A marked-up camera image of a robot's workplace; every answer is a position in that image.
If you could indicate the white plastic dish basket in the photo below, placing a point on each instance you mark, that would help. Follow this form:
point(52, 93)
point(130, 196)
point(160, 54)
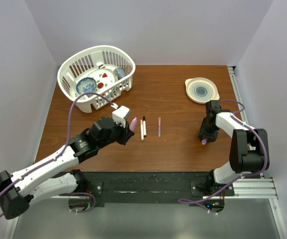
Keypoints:
point(84, 62)

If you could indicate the pink highlighter pen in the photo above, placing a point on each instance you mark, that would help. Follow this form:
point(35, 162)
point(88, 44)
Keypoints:
point(159, 127)

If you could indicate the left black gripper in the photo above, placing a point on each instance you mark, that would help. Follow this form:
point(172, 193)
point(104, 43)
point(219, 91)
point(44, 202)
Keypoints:
point(126, 133)

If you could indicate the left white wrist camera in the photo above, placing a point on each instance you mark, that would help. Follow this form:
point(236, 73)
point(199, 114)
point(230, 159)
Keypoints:
point(120, 115)

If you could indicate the white pink-end marker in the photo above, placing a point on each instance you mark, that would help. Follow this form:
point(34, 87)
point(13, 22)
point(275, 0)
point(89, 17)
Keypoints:
point(141, 130)

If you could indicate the white strawberry plate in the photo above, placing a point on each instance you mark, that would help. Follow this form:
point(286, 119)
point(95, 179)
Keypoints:
point(105, 78)

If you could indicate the purple pen cap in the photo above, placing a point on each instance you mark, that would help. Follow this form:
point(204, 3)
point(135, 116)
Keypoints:
point(204, 141)

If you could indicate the purple highlighter pen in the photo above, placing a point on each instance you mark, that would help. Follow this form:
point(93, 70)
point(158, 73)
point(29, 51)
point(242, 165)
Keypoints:
point(133, 124)

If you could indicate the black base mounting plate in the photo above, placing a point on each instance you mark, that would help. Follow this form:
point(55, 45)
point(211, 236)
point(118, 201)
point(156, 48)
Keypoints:
point(146, 187)

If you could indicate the blue patterned bowl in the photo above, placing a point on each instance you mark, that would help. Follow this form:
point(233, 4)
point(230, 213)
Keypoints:
point(86, 85)

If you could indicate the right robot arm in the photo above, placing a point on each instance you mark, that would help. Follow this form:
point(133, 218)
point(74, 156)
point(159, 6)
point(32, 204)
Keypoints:
point(249, 153)

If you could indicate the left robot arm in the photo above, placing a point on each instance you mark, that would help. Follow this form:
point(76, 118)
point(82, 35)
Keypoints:
point(24, 188)

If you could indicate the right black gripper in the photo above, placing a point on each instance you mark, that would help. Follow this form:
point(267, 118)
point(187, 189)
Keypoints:
point(212, 137)

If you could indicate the white black-tip marker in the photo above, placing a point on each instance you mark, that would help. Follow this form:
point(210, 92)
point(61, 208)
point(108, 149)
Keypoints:
point(144, 127)

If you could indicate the grey blue cup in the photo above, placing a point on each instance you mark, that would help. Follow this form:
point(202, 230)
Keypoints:
point(120, 73)

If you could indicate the beige plate blue rings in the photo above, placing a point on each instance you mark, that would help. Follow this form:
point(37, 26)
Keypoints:
point(201, 90)

